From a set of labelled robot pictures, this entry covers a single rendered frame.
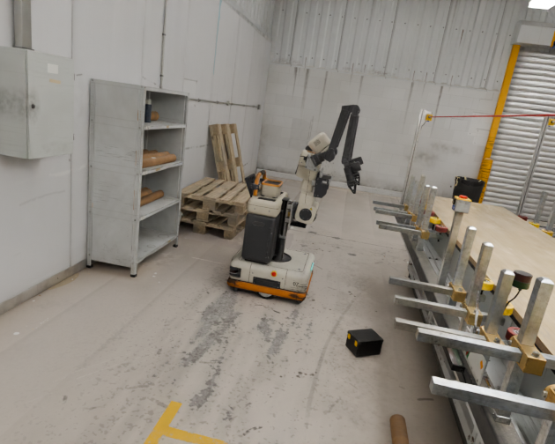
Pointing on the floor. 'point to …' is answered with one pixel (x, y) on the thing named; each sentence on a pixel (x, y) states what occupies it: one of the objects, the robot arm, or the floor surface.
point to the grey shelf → (114, 209)
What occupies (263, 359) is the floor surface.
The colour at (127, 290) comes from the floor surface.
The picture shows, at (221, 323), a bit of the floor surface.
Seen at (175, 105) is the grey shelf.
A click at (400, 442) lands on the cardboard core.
